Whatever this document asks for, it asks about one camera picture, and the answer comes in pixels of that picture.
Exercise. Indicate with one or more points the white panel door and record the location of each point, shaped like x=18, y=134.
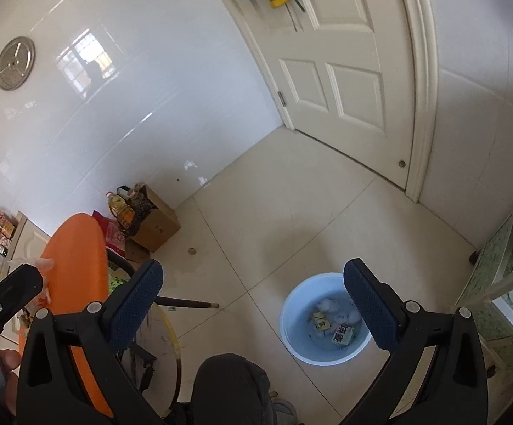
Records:
x=336, y=75

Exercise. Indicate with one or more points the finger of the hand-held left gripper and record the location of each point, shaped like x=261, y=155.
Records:
x=4, y=303

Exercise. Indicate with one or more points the light blue plastic bucket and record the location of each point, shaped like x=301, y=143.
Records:
x=300, y=318

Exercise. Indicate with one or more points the white and green cabinet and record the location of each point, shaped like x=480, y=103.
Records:
x=500, y=274

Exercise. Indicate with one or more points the red plastic bag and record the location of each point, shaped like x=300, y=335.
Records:
x=112, y=237

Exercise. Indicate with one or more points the brown patterned bag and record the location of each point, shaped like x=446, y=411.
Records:
x=143, y=206

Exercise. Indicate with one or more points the small yellow packet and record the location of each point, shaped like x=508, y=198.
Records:
x=320, y=322

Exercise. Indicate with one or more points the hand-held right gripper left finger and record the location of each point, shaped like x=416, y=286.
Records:
x=139, y=301

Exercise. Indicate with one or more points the white tissue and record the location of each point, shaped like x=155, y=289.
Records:
x=46, y=270

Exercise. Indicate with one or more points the white door frame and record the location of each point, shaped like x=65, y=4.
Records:
x=424, y=97

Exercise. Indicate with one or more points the yellow hoop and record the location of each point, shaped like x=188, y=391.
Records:
x=176, y=345

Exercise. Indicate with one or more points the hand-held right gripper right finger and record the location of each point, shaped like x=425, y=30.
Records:
x=369, y=305

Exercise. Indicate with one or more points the black chair leg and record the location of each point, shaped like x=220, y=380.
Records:
x=185, y=303

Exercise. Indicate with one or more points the round orange table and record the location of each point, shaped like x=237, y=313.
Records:
x=75, y=265

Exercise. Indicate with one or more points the person's left hand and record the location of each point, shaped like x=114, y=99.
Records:
x=9, y=363

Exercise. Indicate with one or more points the white tissues in bucket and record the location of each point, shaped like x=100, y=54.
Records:
x=336, y=310

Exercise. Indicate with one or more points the person's dark trouser knee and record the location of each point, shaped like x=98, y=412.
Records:
x=230, y=385

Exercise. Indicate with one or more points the round metal plate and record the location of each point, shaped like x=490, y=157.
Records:
x=15, y=63

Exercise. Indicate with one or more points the cardboard box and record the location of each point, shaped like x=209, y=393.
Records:
x=159, y=228

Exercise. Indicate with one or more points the cooking oil bottle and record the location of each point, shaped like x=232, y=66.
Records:
x=121, y=210

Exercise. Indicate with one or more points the white and green packet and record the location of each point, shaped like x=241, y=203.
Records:
x=343, y=334

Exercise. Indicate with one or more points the person's grey shoe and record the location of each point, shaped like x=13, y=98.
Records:
x=285, y=411

